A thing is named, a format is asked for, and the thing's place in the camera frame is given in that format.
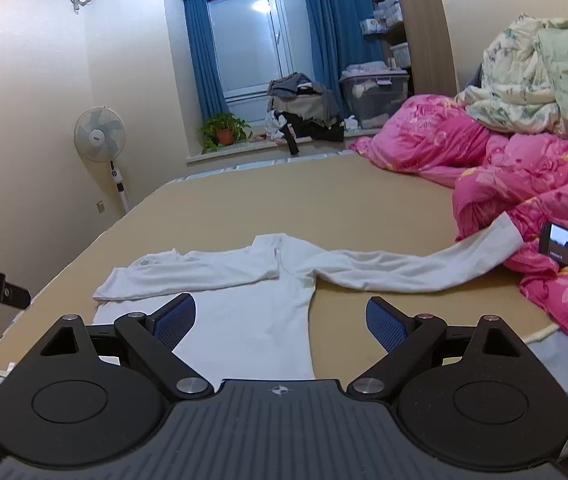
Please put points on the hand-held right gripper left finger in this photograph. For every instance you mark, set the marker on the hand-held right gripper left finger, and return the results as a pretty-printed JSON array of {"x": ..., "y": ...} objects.
[{"x": 176, "y": 322}]

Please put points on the clear plastic storage box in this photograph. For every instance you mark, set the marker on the clear plastic storage box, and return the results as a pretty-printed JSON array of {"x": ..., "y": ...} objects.
[{"x": 376, "y": 97}]

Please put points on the pink floral quilt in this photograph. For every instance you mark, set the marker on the pink floral quilt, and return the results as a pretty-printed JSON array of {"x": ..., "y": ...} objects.
[{"x": 514, "y": 170}]

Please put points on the pile of clothes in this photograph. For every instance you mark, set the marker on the pile of clothes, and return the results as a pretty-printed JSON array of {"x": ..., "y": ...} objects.
[{"x": 301, "y": 97}]

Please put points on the white long-sleeved shirt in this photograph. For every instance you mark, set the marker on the white long-sleeved shirt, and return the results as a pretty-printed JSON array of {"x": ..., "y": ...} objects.
[{"x": 244, "y": 340}]

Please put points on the beige bed mat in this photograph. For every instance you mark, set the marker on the beige bed mat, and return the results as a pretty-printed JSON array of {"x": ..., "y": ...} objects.
[{"x": 364, "y": 200}]

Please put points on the white crumpled garment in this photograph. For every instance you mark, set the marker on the white crumpled garment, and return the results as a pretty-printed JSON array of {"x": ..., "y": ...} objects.
[{"x": 274, "y": 125}]

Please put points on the wooden shelf cabinet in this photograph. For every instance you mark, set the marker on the wooden shelf cabinet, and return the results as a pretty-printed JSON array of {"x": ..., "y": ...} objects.
[{"x": 426, "y": 20}]

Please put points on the white standing fan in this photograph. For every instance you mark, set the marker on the white standing fan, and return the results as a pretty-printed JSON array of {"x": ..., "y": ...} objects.
[{"x": 99, "y": 132}]

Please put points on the white window sill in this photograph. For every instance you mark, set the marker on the white window sill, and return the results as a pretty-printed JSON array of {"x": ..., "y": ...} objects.
[{"x": 264, "y": 149}]

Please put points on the white tissue packet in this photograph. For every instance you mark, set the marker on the white tissue packet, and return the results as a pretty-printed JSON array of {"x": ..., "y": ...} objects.
[{"x": 351, "y": 124}]

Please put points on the pale floral quilt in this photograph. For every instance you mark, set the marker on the pale floral quilt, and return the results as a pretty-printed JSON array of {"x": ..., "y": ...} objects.
[{"x": 539, "y": 75}]

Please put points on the blue curtain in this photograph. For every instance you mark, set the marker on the blue curtain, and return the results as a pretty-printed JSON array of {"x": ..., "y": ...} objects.
[
  {"x": 334, "y": 25},
  {"x": 203, "y": 50}
]

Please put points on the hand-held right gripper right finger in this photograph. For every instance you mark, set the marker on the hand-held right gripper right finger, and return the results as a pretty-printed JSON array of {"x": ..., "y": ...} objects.
[{"x": 386, "y": 325}]

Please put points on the potted green plant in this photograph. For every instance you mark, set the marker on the potted green plant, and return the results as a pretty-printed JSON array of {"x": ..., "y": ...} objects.
[{"x": 223, "y": 132}]

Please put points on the window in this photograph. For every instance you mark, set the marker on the window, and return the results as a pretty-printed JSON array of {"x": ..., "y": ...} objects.
[{"x": 259, "y": 40}]

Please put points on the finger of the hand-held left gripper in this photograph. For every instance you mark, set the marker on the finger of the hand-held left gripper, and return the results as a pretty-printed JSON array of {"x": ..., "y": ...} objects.
[{"x": 17, "y": 296}]

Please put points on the black garment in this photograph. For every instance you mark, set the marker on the black garment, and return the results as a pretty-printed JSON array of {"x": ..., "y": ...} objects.
[{"x": 314, "y": 132}]

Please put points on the white packet pile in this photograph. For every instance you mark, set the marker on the white packet pile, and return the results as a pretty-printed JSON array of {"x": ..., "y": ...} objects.
[{"x": 381, "y": 15}]

